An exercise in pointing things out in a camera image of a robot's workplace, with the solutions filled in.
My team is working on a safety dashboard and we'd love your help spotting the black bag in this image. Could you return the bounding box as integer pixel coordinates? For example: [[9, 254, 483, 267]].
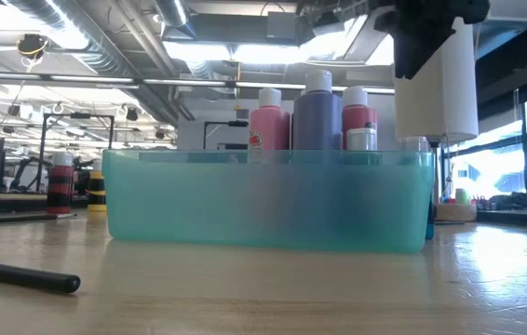
[[486, 191, 527, 213]]

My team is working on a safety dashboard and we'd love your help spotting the translucent teal plastic bin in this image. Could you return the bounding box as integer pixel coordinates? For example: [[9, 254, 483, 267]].
[[101, 147, 436, 255]]

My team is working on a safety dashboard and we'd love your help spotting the small red paint bottle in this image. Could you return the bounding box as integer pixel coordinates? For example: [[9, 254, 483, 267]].
[[47, 152, 75, 216]]

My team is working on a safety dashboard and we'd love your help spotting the large purple paint bottle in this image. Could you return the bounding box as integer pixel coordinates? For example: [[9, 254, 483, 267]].
[[292, 69, 345, 153]]

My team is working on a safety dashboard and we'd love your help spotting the large red paint bottle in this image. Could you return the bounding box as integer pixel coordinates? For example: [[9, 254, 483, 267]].
[[341, 85, 379, 151]]

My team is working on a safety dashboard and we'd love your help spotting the small yellow paint bottle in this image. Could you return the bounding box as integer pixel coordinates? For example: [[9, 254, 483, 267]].
[[87, 160, 108, 213]]

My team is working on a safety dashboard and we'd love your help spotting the yellow black cable reel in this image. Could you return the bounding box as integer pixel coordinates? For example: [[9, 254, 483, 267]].
[[15, 33, 50, 60]]

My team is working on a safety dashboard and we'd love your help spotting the small dark green paint bottle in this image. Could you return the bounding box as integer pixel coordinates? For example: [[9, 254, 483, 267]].
[[345, 127, 379, 153]]

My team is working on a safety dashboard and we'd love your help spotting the large pink paint bottle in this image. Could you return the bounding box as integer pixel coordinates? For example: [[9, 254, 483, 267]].
[[248, 87, 291, 153]]

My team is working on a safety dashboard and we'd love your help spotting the table lamp with white shade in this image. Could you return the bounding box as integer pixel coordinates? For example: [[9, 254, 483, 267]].
[[392, 12, 480, 223]]

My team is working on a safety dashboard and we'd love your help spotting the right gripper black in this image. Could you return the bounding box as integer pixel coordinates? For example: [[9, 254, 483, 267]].
[[373, 0, 492, 80]]

